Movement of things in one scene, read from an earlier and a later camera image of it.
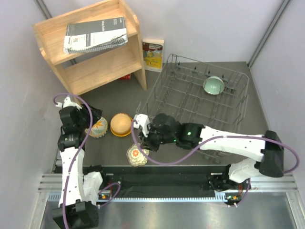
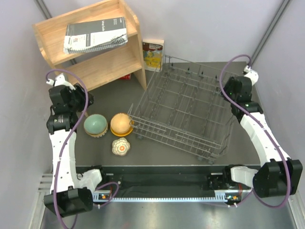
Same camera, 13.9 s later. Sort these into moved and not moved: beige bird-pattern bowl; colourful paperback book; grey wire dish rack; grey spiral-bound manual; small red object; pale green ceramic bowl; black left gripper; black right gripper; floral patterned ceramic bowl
Moved: black left gripper; floral patterned ceramic bowl; pale green ceramic bowl; black right gripper
Not moved: colourful paperback book; small red object; grey spiral-bound manual; beige bird-pattern bowl; grey wire dish rack
